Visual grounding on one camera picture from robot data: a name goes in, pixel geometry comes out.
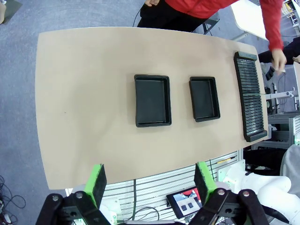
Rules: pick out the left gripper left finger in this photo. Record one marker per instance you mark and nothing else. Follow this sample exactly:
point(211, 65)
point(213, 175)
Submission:
point(96, 185)

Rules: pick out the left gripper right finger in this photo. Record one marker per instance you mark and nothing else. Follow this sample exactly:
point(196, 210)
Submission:
point(204, 182)

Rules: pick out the green circuit board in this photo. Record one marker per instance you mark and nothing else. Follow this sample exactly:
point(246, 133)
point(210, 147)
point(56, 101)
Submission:
point(255, 94)

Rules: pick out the person left forearm red sleeve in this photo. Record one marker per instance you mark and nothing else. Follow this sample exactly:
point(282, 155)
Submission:
point(272, 28)

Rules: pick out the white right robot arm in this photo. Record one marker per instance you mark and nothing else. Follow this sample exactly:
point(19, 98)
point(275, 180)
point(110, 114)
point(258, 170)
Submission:
point(269, 187)

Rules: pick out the black ESD tray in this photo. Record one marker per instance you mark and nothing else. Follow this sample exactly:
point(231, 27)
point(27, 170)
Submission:
point(204, 98)
point(152, 100)

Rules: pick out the person left hand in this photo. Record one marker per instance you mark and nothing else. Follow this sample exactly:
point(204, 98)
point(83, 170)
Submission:
point(279, 61)

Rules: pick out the person right hand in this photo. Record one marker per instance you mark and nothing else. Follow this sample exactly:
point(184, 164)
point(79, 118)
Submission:
point(152, 2)

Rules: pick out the small monitor screen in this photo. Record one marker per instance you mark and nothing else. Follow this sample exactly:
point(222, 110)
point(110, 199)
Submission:
point(185, 204)

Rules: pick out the black slotted board rack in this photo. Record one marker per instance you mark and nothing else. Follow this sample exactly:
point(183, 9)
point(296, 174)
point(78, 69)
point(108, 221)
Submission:
point(252, 112)

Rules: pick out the grey fabric garment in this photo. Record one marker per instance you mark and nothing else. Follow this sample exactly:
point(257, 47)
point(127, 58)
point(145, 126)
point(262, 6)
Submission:
point(291, 161)

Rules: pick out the person in dark trousers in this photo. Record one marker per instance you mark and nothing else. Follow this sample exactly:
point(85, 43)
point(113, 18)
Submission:
point(290, 50)

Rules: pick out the grey metal chair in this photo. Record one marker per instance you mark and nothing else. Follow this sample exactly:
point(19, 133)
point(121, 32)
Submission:
point(211, 22)

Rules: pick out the white side table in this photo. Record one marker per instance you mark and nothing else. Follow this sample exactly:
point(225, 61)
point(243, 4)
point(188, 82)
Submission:
point(248, 16)

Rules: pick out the person in red jacket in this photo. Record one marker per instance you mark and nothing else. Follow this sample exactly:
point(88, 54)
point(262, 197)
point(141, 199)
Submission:
point(199, 7)

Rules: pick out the white storage shelf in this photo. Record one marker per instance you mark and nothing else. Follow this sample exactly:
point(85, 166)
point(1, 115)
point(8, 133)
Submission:
point(291, 14)

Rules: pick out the dark grey floor mat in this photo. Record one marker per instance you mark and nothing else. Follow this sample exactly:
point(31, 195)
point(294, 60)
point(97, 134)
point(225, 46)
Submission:
point(14, 7)

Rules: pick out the aluminium profile frame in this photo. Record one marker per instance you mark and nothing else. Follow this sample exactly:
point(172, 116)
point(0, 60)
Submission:
point(281, 138)

